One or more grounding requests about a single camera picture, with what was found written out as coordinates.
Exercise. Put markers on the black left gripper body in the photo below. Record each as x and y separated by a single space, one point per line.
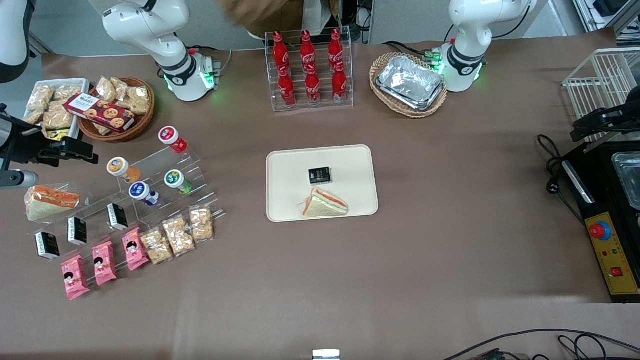
616 119

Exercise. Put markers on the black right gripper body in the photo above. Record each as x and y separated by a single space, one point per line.
24 145

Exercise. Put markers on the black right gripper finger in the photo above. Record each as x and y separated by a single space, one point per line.
75 156
77 144

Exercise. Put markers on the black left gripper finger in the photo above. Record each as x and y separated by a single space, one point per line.
592 121
595 135

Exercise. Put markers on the green gum bottle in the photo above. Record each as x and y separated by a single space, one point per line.
177 181

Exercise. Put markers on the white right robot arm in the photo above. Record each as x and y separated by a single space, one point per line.
150 30

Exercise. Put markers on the orange gum bottle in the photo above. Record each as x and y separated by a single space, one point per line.
122 169

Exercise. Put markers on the metal tray in machine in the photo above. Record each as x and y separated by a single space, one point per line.
629 177

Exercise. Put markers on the blue gum bottle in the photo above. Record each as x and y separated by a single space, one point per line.
144 193

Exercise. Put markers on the red gum bottle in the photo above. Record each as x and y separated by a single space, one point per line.
172 139

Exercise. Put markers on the beige plastic tray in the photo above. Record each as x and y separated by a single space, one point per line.
345 175

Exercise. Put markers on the yellow snack packet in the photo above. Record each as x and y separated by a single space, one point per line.
59 135

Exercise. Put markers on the clear bag of snacks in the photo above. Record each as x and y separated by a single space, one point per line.
202 223
120 86
58 120
179 236
102 129
68 91
139 96
156 246
40 96
106 89
33 117

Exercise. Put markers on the black machine with yellow panel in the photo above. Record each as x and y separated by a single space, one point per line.
595 170

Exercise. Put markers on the red cookie box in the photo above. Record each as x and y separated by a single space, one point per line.
100 112

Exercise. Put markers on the wide clear acrylic stepped stand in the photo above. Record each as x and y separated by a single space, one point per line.
95 200

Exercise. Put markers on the wrapped triangle sandwich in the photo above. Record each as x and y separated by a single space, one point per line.
324 205
50 201

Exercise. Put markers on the white rectangular bin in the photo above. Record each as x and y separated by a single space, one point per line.
80 84

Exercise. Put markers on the round brown wicker basket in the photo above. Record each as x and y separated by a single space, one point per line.
137 125

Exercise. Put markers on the black small box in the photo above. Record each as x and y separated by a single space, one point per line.
117 216
47 245
77 230
319 175

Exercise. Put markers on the red emergency stop button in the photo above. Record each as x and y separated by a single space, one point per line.
600 230

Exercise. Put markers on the pink snack pack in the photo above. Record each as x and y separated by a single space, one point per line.
74 277
104 263
134 249

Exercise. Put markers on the small clear acrylic stepped stand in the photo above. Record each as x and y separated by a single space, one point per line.
192 167

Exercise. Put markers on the wicker basket with foil trays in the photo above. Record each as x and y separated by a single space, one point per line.
407 113

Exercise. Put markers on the stacked aluminium foil trays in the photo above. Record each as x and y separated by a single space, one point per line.
410 81

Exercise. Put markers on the red cola bottle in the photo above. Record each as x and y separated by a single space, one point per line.
286 88
280 50
313 86
335 46
307 48
339 84

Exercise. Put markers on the person in brown jacket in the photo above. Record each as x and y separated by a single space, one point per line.
260 15

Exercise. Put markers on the clear acrylic bottle rack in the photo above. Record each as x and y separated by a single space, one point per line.
310 106

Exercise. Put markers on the black office chair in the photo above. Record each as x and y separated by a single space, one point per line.
347 15

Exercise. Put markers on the small white device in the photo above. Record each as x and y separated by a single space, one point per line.
326 354

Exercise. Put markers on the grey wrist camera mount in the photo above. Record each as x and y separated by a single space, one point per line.
20 178

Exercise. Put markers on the metal frame shelf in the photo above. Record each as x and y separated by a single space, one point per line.
607 12

